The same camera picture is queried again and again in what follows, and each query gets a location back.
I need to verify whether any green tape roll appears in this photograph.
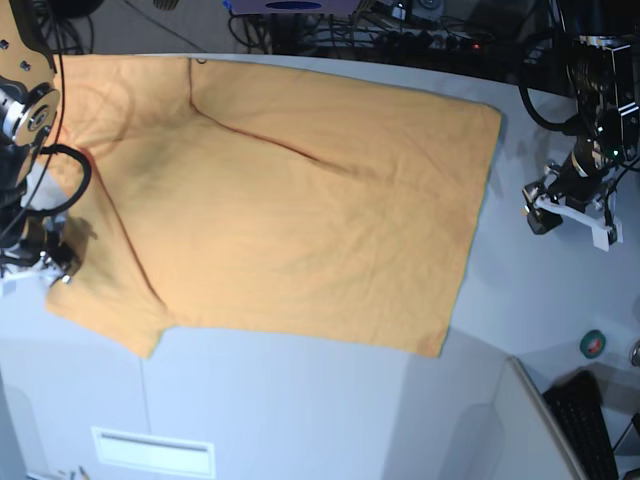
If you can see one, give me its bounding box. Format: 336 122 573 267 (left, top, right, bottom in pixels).
579 329 607 359

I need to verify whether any orange t-shirt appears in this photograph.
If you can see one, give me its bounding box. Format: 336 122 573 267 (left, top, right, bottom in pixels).
47 56 501 358

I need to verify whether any black keyboard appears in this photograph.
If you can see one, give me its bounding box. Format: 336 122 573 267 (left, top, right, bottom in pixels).
543 370 619 480

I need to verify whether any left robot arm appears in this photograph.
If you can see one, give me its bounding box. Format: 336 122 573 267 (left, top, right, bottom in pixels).
518 1 639 245

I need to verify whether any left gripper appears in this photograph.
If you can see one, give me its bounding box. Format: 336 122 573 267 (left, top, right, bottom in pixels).
522 144 611 234

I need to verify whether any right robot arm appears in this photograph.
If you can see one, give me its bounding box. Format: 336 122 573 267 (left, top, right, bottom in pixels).
1 1 92 283

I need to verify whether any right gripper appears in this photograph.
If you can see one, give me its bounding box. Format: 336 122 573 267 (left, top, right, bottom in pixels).
1 216 81 280

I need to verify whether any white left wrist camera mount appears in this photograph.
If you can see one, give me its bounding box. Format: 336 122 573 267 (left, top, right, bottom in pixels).
528 196 624 251

